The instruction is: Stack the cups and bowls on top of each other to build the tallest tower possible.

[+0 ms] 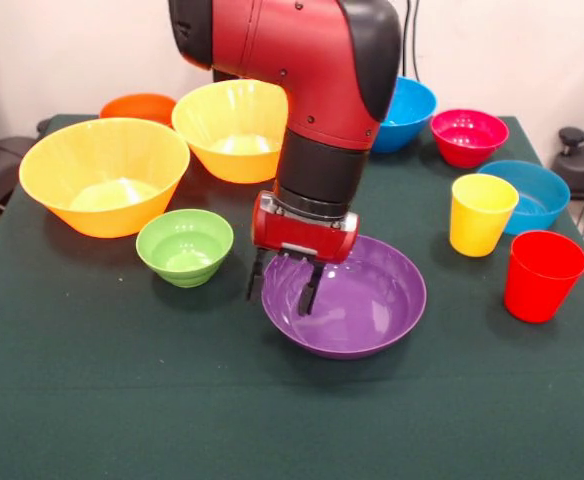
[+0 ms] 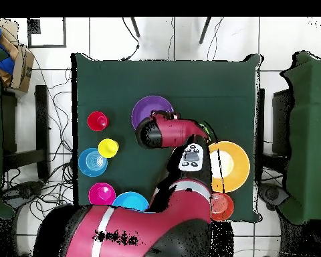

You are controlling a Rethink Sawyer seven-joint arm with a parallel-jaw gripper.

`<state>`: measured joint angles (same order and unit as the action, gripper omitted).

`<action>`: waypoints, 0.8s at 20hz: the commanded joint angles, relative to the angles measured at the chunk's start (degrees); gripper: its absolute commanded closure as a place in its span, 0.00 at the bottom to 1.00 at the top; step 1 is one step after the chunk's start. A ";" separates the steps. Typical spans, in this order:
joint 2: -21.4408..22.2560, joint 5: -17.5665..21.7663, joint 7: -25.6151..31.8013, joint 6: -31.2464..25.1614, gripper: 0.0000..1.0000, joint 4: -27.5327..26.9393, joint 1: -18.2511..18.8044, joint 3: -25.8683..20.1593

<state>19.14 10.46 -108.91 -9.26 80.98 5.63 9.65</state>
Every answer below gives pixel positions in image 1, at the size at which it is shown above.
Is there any small green bowl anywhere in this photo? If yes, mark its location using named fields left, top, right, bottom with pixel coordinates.
left=135, top=208, right=235, bottom=289

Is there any small pink bowl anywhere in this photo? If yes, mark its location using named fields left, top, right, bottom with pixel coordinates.
left=430, top=108, right=511, bottom=170

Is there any red cup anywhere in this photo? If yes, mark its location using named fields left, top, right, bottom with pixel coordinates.
left=503, top=230, right=584, bottom=325

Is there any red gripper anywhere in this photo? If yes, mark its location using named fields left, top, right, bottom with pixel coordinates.
left=245, top=201, right=361, bottom=317

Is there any shallow blue bowl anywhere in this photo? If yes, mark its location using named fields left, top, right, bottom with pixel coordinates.
left=476, top=159, right=572, bottom=237

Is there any purple bowl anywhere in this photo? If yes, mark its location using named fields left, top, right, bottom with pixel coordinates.
left=260, top=234, right=428, bottom=361

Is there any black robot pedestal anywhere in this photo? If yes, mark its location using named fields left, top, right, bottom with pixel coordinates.
left=211, top=65, right=247, bottom=84

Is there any deep blue bowl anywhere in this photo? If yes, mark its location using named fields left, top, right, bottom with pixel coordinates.
left=370, top=75, right=439, bottom=155

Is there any small orange bowl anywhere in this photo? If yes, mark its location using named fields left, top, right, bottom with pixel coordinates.
left=99, top=92, right=178, bottom=127

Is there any yellow cup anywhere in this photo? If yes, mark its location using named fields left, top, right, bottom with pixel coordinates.
left=448, top=173, right=521, bottom=259

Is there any dark green tablecloth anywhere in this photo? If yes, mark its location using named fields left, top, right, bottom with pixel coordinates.
left=0, top=113, right=584, bottom=480

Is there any black wall cable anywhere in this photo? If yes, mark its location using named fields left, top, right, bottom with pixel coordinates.
left=402, top=0, right=422, bottom=82

